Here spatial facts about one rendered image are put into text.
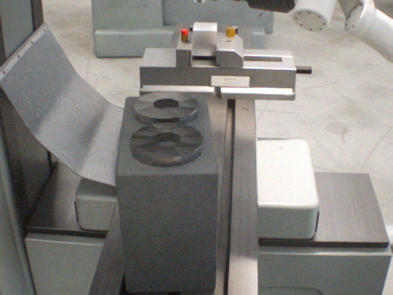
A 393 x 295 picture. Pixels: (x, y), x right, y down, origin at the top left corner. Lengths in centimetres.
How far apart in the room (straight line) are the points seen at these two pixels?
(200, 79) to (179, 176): 64
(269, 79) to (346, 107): 227
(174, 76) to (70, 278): 50
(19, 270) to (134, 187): 67
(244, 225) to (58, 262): 52
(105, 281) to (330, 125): 262
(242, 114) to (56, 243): 48
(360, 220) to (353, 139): 193
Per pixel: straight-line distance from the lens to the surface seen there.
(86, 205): 120
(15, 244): 128
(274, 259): 123
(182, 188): 69
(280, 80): 131
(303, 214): 117
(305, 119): 336
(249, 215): 94
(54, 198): 136
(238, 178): 102
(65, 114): 125
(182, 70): 130
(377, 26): 105
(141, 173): 69
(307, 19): 100
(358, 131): 331
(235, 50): 128
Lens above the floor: 149
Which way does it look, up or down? 30 degrees down
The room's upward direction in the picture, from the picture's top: straight up
